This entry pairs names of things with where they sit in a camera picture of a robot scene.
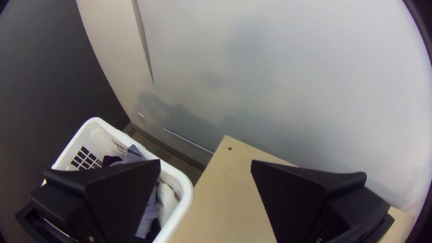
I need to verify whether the white laundry basket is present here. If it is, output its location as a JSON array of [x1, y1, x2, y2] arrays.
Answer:
[[41, 117, 194, 243]]

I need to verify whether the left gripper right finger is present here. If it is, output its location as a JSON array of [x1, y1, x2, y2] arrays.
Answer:
[[250, 159, 392, 243]]

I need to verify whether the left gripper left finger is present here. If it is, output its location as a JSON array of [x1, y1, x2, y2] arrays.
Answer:
[[29, 158, 162, 243]]

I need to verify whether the heap of clothes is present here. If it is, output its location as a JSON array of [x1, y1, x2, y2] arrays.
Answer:
[[101, 144, 181, 243]]

